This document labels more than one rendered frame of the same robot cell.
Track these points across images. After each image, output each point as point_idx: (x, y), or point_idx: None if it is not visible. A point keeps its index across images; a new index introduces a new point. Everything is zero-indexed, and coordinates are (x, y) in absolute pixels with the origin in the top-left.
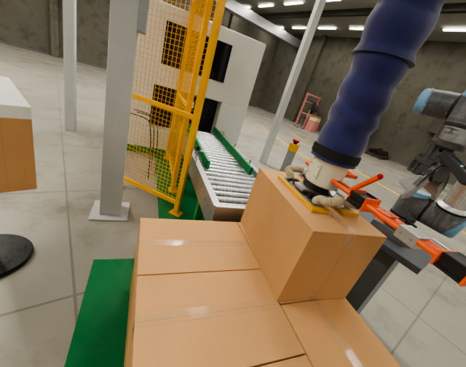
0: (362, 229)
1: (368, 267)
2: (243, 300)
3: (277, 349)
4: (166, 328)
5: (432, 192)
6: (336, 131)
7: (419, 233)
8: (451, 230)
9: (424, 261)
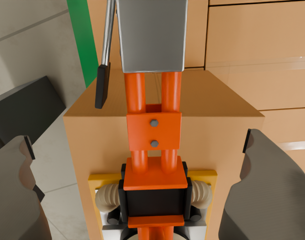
0: (120, 134)
1: (6, 122)
2: (247, 74)
3: (240, 15)
4: None
5: (30, 184)
6: None
7: (151, 21)
8: None
9: None
